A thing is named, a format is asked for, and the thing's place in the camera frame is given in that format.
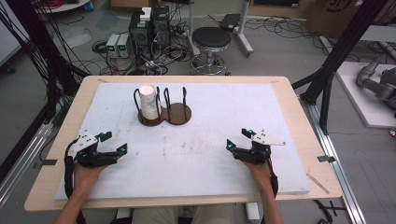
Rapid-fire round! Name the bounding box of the person's left leg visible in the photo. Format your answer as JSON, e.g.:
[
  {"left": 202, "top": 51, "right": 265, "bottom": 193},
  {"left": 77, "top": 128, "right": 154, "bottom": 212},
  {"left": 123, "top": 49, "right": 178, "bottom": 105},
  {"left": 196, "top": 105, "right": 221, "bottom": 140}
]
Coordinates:
[{"left": 132, "top": 206, "right": 179, "bottom": 224}]

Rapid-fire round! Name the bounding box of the black tape piece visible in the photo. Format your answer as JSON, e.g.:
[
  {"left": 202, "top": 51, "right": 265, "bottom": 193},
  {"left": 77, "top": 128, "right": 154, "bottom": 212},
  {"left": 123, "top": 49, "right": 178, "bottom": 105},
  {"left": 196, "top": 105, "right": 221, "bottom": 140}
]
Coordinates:
[
  {"left": 33, "top": 159, "right": 59, "bottom": 170},
  {"left": 317, "top": 154, "right": 337, "bottom": 163}
]

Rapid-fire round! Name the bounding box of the stack of white paper cups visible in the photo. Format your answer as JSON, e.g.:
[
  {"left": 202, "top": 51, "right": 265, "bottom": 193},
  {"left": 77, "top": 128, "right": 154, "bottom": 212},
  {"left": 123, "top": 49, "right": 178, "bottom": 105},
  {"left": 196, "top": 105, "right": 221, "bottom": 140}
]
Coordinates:
[{"left": 138, "top": 84, "right": 160, "bottom": 120}]

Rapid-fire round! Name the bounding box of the white round table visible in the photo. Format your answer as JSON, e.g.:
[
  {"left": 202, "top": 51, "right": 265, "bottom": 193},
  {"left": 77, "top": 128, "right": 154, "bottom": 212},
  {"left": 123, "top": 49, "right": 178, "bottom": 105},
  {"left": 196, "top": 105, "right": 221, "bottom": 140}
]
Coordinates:
[{"left": 35, "top": 0, "right": 93, "bottom": 14}]

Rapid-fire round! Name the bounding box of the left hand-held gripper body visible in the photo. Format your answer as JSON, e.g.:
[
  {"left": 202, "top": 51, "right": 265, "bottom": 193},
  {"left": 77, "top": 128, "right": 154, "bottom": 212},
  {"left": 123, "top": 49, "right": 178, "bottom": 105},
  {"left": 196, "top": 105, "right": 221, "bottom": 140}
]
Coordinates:
[{"left": 66, "top": 129, "right": 108, "bottom": 169}]

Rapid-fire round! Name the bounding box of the white foam mat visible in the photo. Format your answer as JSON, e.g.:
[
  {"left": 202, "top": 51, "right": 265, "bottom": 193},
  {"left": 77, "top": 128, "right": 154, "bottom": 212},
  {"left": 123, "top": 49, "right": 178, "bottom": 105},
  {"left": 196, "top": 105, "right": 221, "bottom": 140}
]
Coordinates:
[{"left": 55, "top": 82, "right": 311, "bottom": 201}]

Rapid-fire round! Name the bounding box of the dark cup holder rack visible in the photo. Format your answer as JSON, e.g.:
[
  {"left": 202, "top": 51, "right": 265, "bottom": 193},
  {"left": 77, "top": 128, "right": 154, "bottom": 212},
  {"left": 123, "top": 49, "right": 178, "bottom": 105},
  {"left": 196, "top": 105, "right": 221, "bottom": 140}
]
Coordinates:
[{"left": 134, "top": 86, "right": 192, "bottom": 127}]

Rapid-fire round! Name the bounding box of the white floor platform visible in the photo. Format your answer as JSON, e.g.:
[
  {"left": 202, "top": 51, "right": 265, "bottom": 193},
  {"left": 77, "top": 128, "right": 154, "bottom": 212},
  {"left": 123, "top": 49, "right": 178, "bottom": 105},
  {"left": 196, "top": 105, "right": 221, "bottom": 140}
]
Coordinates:
[{"left": 335, "top": 61, "right": 396, "bottom": 130}]

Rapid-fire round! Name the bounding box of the black metal frame post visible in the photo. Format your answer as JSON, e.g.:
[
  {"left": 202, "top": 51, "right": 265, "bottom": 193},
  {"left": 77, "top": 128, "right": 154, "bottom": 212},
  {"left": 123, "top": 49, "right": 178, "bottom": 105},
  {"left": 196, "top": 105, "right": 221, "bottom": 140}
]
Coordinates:
[
  {"left": 5, "top": 0, "right": 92, "bottom": 125},
  {"left": 291, "top": 0, "right": 390, "bottom": 135}
]

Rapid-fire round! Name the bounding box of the person's right leg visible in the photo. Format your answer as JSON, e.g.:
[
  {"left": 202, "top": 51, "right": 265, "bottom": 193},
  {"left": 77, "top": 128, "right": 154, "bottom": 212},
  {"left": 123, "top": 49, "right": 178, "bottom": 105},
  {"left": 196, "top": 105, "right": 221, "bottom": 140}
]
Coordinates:
[{"left": 189, "top": 204, "right": 235, "bottom": 224}]

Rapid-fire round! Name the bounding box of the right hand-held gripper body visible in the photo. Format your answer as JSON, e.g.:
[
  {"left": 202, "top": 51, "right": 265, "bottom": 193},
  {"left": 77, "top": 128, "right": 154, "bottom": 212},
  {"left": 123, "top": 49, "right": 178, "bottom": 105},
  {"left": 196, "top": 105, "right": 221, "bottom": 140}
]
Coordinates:
[{"left": 237, "top": 130, "right": 287, "bottom": 165}]

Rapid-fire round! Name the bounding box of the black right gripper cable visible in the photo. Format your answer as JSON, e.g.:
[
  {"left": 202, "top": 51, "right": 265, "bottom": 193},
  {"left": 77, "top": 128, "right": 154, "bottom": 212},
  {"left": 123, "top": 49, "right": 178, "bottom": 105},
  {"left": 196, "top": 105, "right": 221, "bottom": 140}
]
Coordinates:
[{"left": 265, "top": 158, "right": 280, "bottom": 199}]

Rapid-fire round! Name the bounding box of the black computer tower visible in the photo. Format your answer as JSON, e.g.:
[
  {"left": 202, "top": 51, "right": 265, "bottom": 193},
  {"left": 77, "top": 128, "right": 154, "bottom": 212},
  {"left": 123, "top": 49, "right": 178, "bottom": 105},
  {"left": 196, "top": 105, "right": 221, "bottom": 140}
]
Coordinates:
[
  {"left": 151, "top": 5, "right": 172, "bottom": 49},
  {"left": 128, "top": 10, "right": 153, "bottom": 61}
]

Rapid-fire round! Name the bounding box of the aluminium floor rail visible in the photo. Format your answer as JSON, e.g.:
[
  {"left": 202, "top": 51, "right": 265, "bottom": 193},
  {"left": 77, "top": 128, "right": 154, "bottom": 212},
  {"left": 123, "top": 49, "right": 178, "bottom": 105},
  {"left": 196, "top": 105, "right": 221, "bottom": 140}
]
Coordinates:
[
  {"left": 0, "top": 121, "right": 54, "bottom": 208},
  {"left": 299, "top": 95, "right": 368, "bottom": 224}
]

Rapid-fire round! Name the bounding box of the small white box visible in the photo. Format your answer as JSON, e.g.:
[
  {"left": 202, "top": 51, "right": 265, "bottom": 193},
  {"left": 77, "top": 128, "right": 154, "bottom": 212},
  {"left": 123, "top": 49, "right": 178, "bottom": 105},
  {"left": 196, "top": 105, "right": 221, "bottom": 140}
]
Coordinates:
[{"left": 139, "top": 7, "right": 153, "bottom": 22}]

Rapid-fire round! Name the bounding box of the grey bench power supply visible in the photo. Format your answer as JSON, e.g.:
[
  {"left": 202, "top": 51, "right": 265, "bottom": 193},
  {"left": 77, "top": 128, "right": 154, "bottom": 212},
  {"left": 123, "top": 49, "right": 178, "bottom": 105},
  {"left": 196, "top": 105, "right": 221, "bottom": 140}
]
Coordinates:
[
  {"left": 117, "top": 33, "right": 132, "bottom": 60},
  {"left": 106, "top": 33, "right": 121, "bottom": 60}
]

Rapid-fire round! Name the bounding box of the black round stool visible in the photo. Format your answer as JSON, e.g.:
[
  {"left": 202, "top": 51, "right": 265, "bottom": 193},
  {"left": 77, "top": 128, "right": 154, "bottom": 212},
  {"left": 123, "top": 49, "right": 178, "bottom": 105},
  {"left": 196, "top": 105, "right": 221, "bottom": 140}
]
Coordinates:
[{"left": 190, "top": 26, "right": 233, "bottom": 77}]

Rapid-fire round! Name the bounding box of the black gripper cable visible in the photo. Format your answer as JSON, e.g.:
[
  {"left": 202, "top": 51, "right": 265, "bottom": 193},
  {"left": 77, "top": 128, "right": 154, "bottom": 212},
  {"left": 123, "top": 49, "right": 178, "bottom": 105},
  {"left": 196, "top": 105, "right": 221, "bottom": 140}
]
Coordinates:
[
  {"left": 265, "top": 158, "right": 280, "bottom": 199},
  {"left": 64, "top": 138, "right": 88, "bottom": 224}
]

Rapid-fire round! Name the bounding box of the person's right hand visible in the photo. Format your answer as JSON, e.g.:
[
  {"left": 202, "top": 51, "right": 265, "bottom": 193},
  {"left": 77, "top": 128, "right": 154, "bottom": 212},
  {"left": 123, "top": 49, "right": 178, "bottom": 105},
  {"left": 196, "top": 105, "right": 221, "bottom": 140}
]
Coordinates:
[{"left": 244, "top": 161, "right": 276, "bottom": 188}]

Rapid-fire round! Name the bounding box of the brown cardboard box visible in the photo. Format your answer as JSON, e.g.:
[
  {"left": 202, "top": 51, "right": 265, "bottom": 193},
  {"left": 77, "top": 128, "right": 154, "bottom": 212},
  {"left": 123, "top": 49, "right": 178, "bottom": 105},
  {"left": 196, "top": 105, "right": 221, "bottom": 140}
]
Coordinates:
[{"left": 305, "top": 0, "right": 396, "bottom": 39}]

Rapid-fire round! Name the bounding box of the light wooden table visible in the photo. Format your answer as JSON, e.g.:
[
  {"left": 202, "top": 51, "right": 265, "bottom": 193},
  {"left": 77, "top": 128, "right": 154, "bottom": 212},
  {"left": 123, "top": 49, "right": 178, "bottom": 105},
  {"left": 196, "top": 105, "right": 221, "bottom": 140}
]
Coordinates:
[{"left": 23, "top": 75, "right": 344, "bottom": 213}]

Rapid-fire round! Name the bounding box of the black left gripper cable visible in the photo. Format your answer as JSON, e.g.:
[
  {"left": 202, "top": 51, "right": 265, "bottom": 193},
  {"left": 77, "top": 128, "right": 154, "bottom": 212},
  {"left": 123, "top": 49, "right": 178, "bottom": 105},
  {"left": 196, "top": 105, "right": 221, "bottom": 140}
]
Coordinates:
[{"left": 64, "top": 138, "right": 88, "bottom": 224}]

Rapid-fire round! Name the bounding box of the person's leg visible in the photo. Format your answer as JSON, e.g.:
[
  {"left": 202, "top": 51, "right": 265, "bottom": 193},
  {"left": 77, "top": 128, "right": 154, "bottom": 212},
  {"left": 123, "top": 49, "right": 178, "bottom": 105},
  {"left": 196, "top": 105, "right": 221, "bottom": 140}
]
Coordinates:
[
  {"left": 189, "top": 204, "right": 235, "bottom": 224},
  {"left": 132, "top": 206, "right": 179, "bottom": 224}
]

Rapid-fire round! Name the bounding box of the person's left hand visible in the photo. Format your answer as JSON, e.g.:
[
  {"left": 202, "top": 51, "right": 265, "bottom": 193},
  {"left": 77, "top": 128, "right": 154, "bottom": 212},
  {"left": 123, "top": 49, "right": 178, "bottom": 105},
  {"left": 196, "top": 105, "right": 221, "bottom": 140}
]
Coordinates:
[{"left": 74, "top": 163, "right": 108, "bottom": 189}]

